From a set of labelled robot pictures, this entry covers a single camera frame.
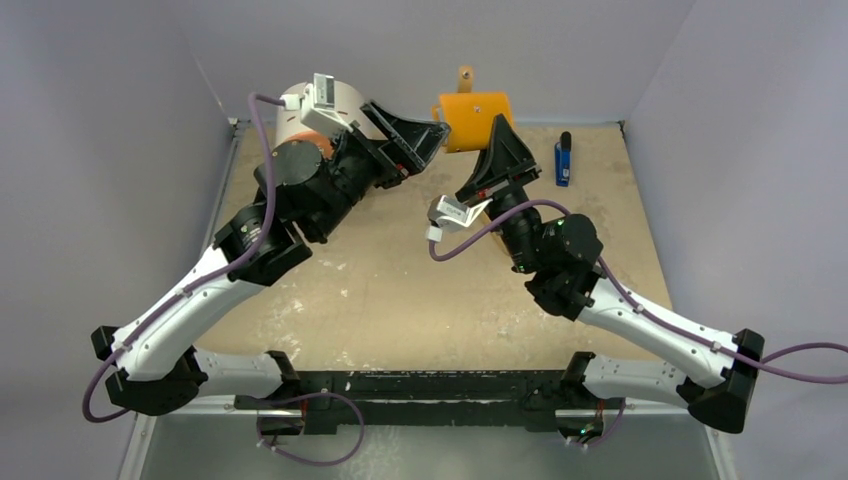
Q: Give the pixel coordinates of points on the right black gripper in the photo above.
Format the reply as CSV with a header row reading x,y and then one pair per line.
x,y
502,192

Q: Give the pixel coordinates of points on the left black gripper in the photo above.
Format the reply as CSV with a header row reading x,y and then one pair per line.
x,y
409,145

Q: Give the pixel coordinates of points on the orange leather card holder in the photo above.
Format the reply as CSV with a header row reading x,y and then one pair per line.
x,y
469,114

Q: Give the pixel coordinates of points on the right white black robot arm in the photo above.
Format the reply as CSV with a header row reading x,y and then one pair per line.
x,y
706,371

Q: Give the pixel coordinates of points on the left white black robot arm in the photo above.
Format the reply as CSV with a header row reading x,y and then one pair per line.
x,y
153,366

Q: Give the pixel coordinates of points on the tan oval tray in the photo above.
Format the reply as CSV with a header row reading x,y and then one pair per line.
x,y
494,235

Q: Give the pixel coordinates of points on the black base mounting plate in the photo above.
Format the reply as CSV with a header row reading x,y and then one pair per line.
x,y
541,400

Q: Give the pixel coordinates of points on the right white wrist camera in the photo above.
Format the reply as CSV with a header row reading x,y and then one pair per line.
x,y
448,215

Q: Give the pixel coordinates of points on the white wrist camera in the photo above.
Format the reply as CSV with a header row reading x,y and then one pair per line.
x,y
448,215
323,104

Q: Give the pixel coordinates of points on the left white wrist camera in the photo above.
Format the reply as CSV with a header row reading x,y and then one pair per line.
x,y
323,104

